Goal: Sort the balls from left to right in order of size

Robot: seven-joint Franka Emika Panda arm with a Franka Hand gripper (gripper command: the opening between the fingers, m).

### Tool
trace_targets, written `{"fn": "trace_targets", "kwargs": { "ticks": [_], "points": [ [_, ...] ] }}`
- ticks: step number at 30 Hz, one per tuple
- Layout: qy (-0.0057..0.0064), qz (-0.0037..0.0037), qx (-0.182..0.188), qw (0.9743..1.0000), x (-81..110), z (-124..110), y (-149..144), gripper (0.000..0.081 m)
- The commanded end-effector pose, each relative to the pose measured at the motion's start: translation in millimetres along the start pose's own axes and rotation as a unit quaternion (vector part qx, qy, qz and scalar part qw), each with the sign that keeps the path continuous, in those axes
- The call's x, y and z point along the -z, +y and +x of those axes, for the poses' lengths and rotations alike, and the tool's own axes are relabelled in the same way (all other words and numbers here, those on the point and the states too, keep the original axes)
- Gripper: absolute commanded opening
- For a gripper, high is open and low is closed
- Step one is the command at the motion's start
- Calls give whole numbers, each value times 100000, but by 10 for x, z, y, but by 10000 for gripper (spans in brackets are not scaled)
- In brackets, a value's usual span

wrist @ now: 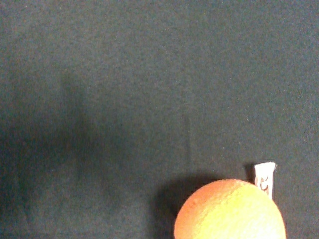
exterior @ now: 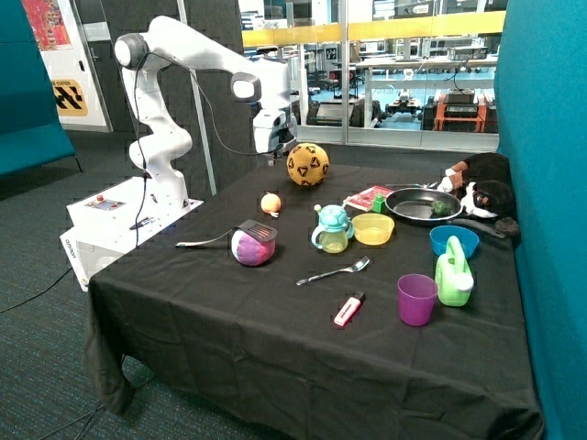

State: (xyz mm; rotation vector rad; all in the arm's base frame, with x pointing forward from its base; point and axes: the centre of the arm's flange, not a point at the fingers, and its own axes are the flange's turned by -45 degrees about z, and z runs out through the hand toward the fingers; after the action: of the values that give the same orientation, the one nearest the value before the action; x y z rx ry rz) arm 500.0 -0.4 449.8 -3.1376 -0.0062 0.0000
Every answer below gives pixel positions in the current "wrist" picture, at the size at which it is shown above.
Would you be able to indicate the black tablecloth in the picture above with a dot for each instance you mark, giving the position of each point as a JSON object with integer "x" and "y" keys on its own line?
{"x": 112, "y": 112}

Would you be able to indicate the small orange foam ball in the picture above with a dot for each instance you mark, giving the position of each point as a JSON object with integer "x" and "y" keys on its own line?
{"x": 229, "y": 209}

